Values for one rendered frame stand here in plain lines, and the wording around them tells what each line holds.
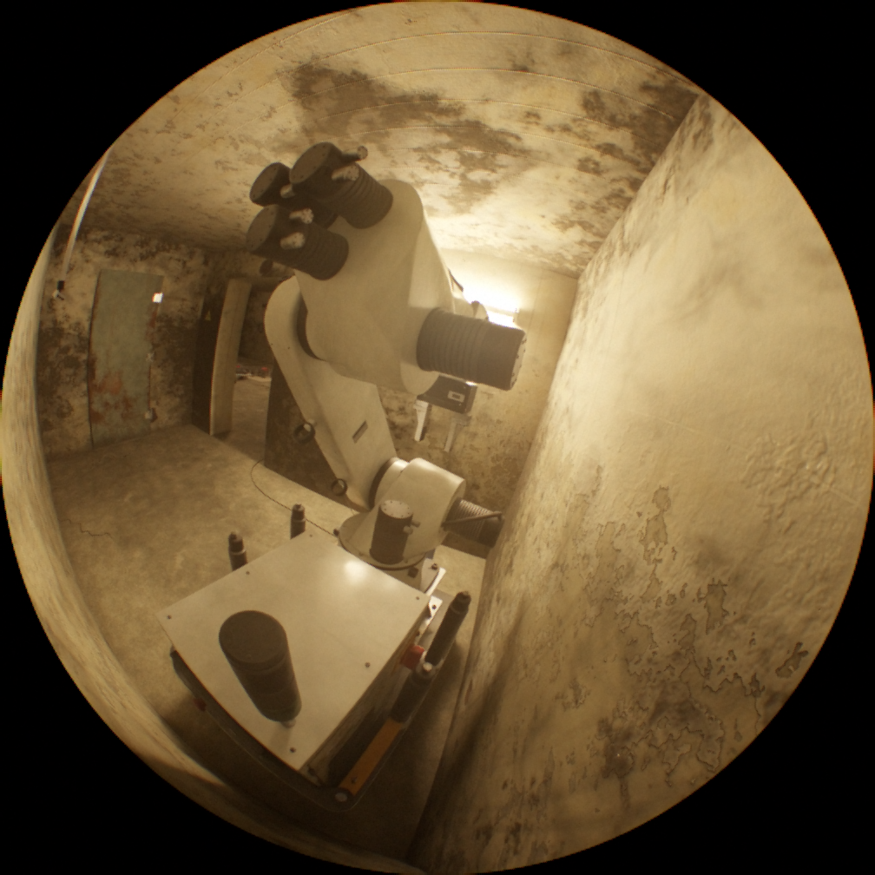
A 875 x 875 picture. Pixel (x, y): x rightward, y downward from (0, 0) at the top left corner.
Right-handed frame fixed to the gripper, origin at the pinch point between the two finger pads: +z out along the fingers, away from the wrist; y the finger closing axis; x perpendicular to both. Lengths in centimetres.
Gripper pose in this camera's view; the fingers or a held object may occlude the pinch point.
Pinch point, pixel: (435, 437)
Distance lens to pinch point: 131.9
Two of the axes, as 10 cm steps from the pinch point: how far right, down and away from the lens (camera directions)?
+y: 9.0, 3.3, -3.0
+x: 3.6, -1.6, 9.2
